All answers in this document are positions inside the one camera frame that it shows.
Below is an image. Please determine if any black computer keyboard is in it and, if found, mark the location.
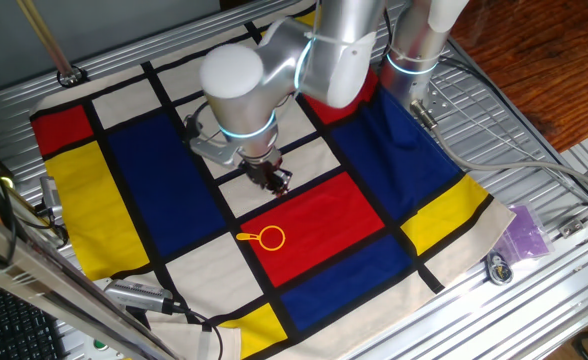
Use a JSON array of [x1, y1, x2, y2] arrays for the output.
[[0, 279, 70, 360]]

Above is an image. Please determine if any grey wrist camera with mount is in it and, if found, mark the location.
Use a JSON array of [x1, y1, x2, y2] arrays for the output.
[[182, 114, 243, 169]]

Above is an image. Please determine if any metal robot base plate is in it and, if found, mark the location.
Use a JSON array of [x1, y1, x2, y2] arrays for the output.
[[423, 79, 453, 119]]

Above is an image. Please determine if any small grey camera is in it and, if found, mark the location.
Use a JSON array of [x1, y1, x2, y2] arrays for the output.
[[38, 174, 65, 226]]

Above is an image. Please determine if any Mondrian pattern colour block cloth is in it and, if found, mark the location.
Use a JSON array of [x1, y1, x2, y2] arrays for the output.
[[28, 0, 518, 360]]

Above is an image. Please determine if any silver exterior camera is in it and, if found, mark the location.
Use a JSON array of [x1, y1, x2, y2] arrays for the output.
[[103, 278, 175, 316]]

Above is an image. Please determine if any aluminium frame bar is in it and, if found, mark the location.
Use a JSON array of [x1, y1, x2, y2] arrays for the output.
[[0, 202, 180, 360]]

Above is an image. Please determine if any metal corner bracket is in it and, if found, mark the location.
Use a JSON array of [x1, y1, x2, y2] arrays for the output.
[[558, 214, 588, 239]]

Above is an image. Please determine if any purple plastic zip bag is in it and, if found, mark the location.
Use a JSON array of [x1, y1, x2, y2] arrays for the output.
[[493, 202, 555, 264]]

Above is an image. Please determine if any yellow plastic bubble ring wand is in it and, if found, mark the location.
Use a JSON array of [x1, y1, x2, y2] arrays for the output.
[[235, 224, 287, 252]]

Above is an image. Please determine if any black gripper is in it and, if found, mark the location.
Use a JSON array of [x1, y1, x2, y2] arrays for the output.
[[242, 155, 293, 197]]

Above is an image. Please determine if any black camera cable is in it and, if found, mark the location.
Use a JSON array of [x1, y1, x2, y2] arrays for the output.
[[171, 302, 225, 360]]

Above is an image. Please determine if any thick grey robot cable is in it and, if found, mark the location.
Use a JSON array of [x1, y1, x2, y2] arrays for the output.
[[410, 99, 588, 197]]

